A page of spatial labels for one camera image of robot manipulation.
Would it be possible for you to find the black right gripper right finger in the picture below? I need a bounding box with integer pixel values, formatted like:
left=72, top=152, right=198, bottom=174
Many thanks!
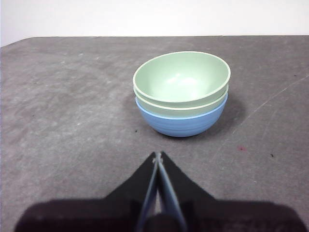
left=159, top=151, right=305, bottom=232

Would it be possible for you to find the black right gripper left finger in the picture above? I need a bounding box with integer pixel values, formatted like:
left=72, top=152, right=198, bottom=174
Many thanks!
left=14, top=151, right=160, bottom=232

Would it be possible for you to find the blue ribbed plastic bowl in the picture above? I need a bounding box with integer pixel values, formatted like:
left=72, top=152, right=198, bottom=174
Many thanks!
left=135, top=95, right=228, bottom=138

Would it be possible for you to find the green ribbed plastic bowl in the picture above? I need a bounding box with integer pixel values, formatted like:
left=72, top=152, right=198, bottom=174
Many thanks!
left=132, top=50, right=231, bottom=103
left=134, top=84, right=229, bottom=119

